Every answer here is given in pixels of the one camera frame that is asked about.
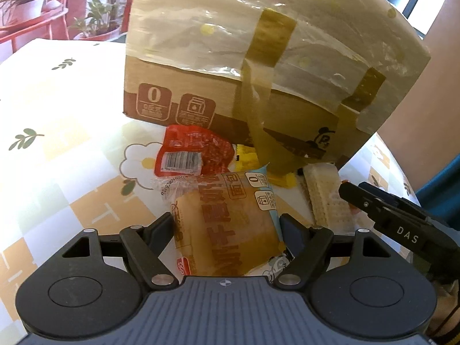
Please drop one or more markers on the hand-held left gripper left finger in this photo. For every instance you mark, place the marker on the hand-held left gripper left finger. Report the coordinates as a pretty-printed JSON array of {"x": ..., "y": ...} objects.
[{"x": 163, "y": 224}]

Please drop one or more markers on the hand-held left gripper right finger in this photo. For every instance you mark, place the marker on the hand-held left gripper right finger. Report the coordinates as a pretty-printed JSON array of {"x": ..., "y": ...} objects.
[{"x": 289, "y": 228}]

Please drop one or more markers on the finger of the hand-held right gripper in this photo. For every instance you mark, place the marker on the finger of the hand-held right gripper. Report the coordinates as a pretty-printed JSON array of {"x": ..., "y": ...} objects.
[
  {"x": 388, "y": 221},
  {"x": 399, "y": 203}
]

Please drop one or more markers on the clear bread packet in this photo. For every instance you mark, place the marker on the clear bread packet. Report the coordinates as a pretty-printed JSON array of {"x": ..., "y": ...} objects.
[{"x": 222, "y": 222}]

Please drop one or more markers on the brown cardboard box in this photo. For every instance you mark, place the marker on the brown cardboard box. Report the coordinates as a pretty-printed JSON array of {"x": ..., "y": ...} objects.
[{"x": 201, "y": 90}]

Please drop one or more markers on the clear plastic liner bag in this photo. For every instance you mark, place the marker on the clear plastic liner bag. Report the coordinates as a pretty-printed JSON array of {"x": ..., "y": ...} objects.
[{"x": 201, "y": 14}]

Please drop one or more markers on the teal cloth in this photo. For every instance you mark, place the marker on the teal cloth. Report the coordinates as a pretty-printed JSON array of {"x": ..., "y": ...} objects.
[{"x": 442, "y": 194}]

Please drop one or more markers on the white wafer packet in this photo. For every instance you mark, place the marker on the white wafer packet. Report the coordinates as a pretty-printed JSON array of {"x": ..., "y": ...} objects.
[{"x": 323, "y": 194}]

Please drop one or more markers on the yellow snack packet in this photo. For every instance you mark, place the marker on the yellow snack packet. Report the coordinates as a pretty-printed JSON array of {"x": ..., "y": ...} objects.
[{"x": 248, "y": 156}]

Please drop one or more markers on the red snack packet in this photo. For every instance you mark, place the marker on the red snack packet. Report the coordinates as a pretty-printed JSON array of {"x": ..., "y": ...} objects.
[{"x": 201, "y": 147}]

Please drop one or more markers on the orange wooden panel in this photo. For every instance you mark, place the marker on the orange wooden panel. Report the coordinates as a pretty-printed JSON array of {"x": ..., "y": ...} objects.
[{"x": 427, "y": 90}]

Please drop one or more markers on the red printed wall cloth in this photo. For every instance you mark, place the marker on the red printed wall cloth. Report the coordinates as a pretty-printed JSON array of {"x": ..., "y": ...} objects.
[{"x": 54, "y": 3}]

